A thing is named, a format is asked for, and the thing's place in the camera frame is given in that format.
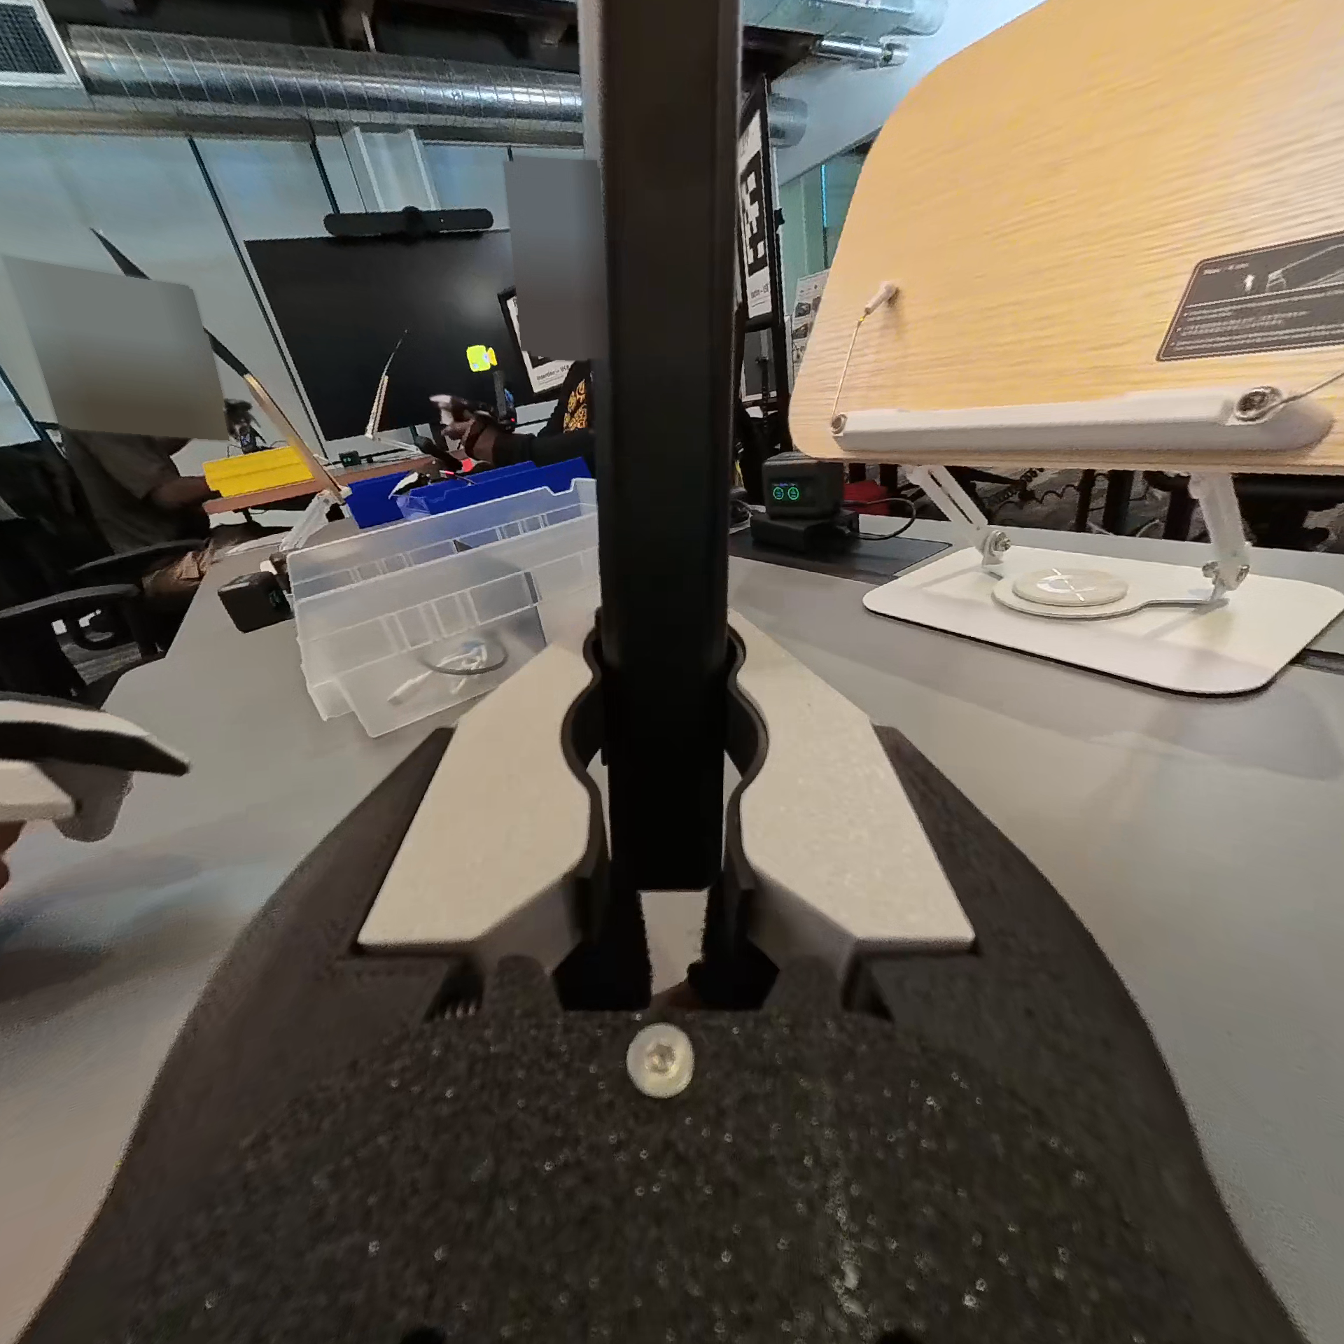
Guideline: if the blue plastic bin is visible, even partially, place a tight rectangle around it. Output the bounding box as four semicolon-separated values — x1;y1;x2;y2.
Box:
396;459;593;523
344;476;420;529

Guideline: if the clear plastic bin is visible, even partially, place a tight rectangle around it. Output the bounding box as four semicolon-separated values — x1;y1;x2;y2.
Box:
286;504;601;739

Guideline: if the dark grey usb hub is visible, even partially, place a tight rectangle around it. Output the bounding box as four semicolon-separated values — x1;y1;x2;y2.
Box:
593;0;742;894

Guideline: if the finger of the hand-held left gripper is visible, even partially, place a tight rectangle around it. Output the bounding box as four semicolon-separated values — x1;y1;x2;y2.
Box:
0;761;134;844
0;692;192;780

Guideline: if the wooden book stand white base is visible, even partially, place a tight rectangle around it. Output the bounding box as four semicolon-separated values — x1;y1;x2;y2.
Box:
241;368;358;563
787;0;1344;696

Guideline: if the small black camera device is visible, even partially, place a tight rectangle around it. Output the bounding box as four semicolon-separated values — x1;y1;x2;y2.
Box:
217;569;292;633

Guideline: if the black charger green display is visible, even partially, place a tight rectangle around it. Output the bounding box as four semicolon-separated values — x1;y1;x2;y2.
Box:
748;452;862;555

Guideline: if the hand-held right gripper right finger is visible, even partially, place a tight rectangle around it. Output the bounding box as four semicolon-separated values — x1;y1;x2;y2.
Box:
724;614;977;952

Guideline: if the black video conference bar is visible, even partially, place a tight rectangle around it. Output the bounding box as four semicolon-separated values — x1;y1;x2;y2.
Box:
323;206;494;238

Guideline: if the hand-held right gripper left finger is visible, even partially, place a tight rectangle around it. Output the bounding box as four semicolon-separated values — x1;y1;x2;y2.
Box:
356;632;612;953

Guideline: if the yellow plastic bin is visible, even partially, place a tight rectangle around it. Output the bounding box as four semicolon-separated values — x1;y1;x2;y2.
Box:
201;446;316;499

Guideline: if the ceiling air vent grille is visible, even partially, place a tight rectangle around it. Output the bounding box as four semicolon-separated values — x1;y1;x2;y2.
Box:
0;0;75;80

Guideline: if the black office chair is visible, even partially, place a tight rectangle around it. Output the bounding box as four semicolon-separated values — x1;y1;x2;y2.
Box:
0;536;206;707

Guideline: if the black white marker board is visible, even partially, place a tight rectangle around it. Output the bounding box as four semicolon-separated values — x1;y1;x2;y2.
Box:
734;75;787;316

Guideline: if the large black monitor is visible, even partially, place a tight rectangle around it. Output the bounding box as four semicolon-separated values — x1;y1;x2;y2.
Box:
244;228;526;443

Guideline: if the dark grey table inset panel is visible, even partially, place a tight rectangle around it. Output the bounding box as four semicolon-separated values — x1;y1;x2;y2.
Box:
732;529;952;585

